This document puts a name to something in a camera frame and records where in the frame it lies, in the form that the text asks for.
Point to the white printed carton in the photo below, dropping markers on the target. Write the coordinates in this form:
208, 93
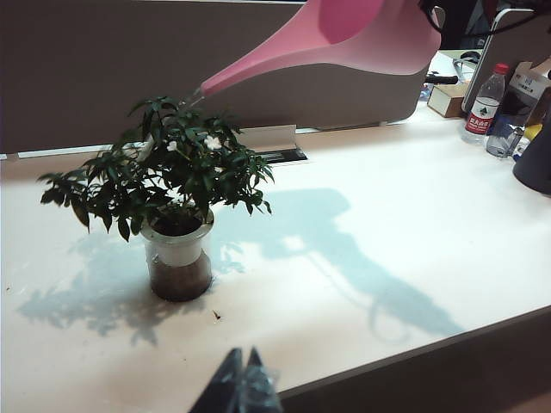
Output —
527, 86

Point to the small cardboard box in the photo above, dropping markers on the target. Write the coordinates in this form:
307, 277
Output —
445, 101

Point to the small dry leaf fragment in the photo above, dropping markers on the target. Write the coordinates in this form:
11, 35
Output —
216, 315

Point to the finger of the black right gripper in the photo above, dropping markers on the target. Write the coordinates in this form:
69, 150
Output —
430, 17

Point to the clear water bottle red label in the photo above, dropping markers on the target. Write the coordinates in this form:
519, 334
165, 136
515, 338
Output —
482, 107

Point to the dark grey kettle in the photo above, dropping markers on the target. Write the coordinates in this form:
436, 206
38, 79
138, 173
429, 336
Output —
536, 168

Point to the clear glass plant pot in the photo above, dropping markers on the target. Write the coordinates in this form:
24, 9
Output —
181, 271

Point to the white-edged grey side panel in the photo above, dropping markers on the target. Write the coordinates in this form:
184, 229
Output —
516, 38

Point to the grey desk divider panel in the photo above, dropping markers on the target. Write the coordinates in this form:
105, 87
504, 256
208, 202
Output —
129, 64

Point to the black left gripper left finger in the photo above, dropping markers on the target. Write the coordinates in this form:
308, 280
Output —
224, 387

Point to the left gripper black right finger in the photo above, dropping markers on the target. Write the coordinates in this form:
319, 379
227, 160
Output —
260, 387

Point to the clear drinking glass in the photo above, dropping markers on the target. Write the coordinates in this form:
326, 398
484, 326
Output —
503, 137

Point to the green leafy plant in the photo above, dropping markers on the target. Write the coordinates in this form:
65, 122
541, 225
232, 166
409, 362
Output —
172, 172

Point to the pink plastic watering can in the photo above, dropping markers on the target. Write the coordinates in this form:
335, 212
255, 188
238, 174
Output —
370, 47

